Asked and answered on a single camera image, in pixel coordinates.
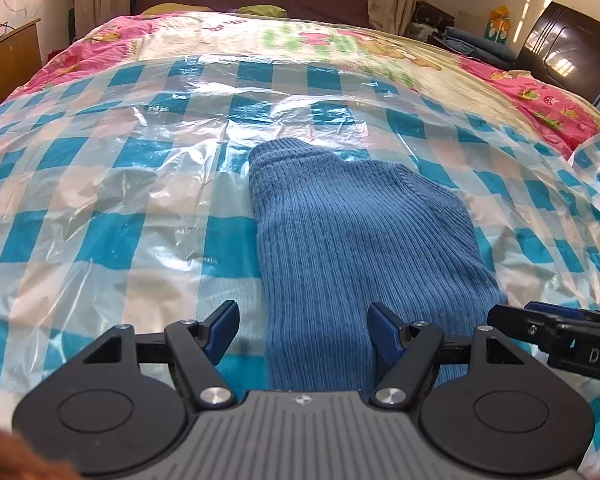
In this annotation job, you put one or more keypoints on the yellow-green pillow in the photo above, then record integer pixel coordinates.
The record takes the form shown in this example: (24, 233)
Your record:
(261, 10)
(162, 8)

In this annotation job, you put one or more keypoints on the yellow printed bag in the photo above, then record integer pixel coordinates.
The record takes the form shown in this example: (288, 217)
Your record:
(498, 24)

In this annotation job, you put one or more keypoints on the blue knit sweater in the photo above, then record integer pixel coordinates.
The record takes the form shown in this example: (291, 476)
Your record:
(350, 240)

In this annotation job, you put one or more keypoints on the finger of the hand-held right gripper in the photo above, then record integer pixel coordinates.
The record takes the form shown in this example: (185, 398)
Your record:
(555, 309)
(517, 325)

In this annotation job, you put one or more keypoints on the brown fuzzy sleeve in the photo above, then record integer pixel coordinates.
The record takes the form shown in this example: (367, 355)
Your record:
(15, 452)

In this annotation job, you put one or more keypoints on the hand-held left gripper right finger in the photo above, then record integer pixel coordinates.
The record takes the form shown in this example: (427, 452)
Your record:
(382, 330)

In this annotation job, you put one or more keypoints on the blue checkered plastic sheet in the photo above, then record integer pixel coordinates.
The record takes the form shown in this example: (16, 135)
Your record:
(130, 185)

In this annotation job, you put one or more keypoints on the dark wooden board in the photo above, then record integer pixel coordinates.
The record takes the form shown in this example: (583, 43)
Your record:
(565, 52)

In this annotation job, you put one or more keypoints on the wooden cabinet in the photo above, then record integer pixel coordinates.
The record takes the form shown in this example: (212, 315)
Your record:
(7, 67)

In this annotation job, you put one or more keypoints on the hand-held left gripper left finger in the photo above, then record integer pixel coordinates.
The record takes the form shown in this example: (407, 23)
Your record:
(222, 327)

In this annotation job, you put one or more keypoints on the folded blue cloth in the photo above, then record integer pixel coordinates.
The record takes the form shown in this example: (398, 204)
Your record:
(472, 45)

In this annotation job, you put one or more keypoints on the pink floral bed quilt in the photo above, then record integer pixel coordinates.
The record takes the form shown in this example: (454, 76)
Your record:
(330, 35)

